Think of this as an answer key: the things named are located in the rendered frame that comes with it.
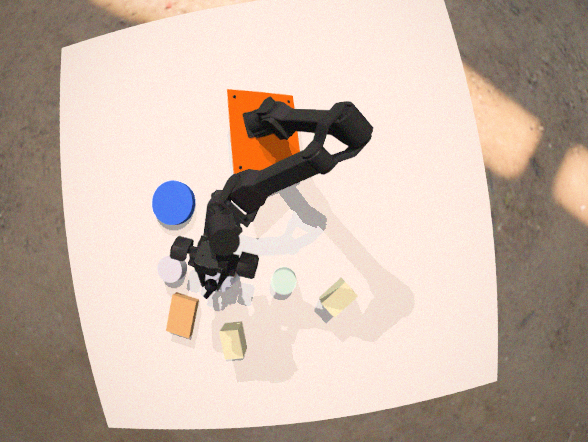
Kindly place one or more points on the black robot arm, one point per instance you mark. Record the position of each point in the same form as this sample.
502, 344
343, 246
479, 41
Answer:
250, 188

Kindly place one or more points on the glass coffee press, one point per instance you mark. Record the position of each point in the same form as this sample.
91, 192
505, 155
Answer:
212, 282

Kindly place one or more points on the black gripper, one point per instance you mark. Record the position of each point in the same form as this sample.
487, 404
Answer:
245, 265

